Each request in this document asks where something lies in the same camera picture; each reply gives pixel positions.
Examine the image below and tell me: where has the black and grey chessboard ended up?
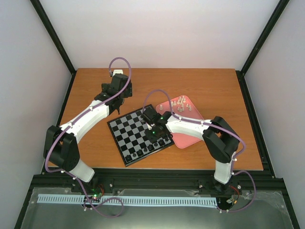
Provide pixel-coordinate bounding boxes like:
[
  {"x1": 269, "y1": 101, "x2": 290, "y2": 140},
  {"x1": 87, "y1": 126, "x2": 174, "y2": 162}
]
[{"x1": 107, "y1": 108, "x2": 174, "y2": 167}]

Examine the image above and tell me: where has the pink plastic tray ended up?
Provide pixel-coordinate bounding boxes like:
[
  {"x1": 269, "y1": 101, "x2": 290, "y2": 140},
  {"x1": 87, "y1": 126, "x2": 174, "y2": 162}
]
[{"x1": 155, "y1": 94, "x2": 205, "y2": 149}]

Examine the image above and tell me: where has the black rook chess piece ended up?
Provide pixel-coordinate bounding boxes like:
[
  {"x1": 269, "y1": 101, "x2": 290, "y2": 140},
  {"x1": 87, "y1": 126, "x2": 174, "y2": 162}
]
[{"x1": 126, "y1": 155, "x2": 132, "y2": 161}]

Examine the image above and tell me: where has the black left frame post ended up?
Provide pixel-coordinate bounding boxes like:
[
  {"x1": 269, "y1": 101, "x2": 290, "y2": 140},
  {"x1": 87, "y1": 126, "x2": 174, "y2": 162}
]
[{"x1": 30, "y1": 0, "x2": 77, "y2": 75}]

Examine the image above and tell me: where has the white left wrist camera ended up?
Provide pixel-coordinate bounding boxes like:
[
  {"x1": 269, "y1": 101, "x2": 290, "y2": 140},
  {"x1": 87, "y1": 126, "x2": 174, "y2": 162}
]
[{"x1": 112, "y1": 69, "x2": 123, "y2": 76}]

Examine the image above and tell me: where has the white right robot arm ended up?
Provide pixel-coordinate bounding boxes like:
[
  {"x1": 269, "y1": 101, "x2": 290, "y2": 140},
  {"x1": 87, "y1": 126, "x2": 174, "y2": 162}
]
[{"x1": 141, "y1": 107, "x2": 246, "y2": 184}]

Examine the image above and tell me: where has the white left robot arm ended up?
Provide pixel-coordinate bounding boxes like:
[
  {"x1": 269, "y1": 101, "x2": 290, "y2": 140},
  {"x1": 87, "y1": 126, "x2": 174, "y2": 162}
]
[{"x1": 43, "y1": 70, "x2": 132, "y2": 192}]

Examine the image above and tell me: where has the black frame post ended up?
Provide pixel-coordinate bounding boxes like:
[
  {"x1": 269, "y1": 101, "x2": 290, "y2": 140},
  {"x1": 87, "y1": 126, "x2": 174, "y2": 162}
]
[
  {"x1": 30, "y1": 0, "x2": 77, "y2": 75},
  {"x1": 239, "y1": 0, "x2": 291, "y2": 74}
]

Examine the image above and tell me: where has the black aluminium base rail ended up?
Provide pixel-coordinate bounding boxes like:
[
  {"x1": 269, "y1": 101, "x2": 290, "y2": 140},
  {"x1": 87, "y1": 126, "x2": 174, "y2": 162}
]
[{"x1": 83, "y1": 169, "x2": 287, "y2": 196}]

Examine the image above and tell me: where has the light blue slotted cable duct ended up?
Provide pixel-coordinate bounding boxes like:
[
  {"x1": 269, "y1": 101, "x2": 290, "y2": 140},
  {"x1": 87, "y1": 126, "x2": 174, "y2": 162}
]
[{"x1": 37, "y1": 194, "x2": 217, "y2": 208}]

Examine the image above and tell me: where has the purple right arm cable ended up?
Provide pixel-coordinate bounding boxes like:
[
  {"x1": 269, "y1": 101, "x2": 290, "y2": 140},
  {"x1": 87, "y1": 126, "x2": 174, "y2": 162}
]
[{"x1": 142, "y1": 89, "x2": 257, "y2": 213}]

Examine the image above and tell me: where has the black right frame post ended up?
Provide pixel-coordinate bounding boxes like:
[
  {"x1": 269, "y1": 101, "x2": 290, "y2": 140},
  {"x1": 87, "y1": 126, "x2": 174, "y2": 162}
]
[{"x1": 239, "y1": 0, "x2": 291, "y2": 74}]

